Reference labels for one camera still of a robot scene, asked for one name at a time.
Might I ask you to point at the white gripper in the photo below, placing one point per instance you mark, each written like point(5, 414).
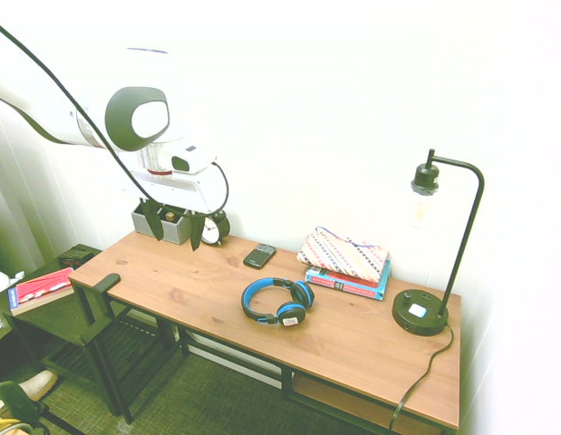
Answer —
point(185, 192)

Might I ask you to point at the blue and black headphones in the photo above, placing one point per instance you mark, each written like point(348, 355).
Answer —
point(302, 294)

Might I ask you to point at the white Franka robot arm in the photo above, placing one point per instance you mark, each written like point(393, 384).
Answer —
point(135, 118)

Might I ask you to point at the black headphone hanger hook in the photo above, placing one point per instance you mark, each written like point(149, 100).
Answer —
point(107, 282)

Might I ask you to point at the gray fabric storage box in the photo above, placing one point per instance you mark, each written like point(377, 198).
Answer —
point(173, 232)

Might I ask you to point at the small wooden item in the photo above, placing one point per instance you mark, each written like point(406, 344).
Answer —
point(171, 217)

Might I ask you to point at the black twin-bell alarm clock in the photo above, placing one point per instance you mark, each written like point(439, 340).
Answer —
point(212, 233)

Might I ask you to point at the black smartphone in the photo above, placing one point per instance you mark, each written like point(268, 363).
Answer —
point(259, 257)

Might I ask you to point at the small black box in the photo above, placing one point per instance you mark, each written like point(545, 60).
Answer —
point(74, 259)

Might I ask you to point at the dark side table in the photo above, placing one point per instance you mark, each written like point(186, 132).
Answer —
point(58, 317)

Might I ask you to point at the red cover book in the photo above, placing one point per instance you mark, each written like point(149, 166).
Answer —
point(40, 287)

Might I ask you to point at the striped patterned fabric pouch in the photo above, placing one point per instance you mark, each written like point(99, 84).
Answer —
point(343, 256)

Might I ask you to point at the blue and red book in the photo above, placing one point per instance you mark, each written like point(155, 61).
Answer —
point(352, 287)

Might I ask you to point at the white shoe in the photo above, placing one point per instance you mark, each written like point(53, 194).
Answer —
point(37, 385)

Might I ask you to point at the black stand leg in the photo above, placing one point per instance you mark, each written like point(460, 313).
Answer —
point(58, 419)

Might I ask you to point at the dark trouser leg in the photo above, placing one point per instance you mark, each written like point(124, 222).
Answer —
point(15, 401)

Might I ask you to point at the clear light bulb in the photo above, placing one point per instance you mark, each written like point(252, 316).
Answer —
point(419, 208)

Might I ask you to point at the black desk lamp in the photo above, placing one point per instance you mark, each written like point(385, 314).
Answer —
point(416, 317)

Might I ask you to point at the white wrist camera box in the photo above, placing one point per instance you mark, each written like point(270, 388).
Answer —
point(191, 157)

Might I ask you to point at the wooden desk with metal frame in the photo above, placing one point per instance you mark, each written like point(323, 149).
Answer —
point(330, 349)

